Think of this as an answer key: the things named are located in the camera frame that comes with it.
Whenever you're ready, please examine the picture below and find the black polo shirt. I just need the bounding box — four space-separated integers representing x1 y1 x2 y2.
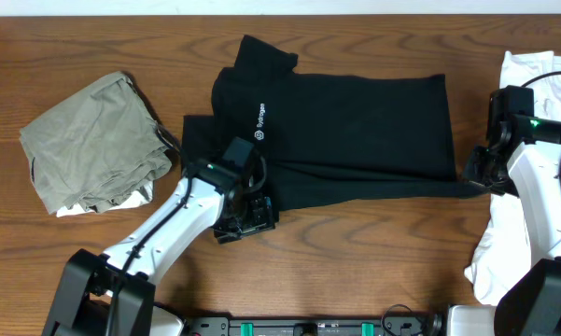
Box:
182 35 479 212

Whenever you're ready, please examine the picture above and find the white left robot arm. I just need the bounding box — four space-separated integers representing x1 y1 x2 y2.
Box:
42 159 274 335

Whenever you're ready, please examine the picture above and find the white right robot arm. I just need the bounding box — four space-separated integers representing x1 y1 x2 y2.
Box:
443 114 561 335

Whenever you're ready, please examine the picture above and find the white garment pile right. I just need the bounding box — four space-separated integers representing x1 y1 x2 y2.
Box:
464 50 561 306

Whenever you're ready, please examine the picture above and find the folded white garment under khaki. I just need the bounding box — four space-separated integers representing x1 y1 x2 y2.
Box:
56 181 154 217

